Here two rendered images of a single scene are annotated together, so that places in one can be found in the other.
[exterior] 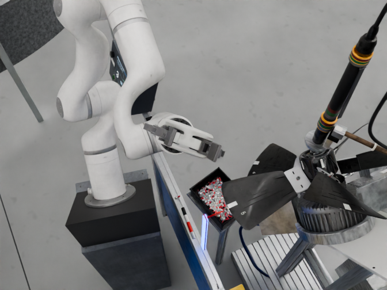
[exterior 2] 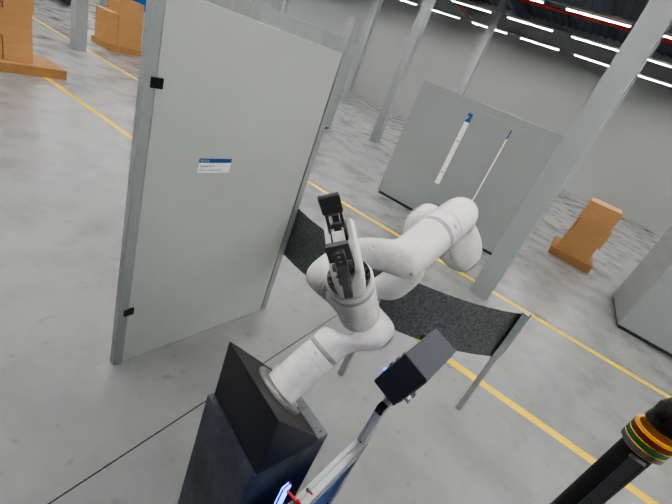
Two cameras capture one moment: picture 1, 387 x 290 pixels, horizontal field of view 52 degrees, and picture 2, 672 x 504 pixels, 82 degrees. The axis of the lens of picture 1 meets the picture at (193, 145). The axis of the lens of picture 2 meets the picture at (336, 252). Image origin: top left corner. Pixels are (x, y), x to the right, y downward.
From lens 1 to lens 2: 0.56 m
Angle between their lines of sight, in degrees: 49
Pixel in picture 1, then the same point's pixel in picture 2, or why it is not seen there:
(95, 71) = (387, 284)
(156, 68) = (410, 254)
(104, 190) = (280, 373)
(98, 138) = (329, 336)
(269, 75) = not seen: outside the picture
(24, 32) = (402, 310)
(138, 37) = (428, 229)
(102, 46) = not seen: hidden behind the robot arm
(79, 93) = not seen: hidden behind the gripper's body
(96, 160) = (307, 347)
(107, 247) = (220, 418)
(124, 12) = (441, 213)
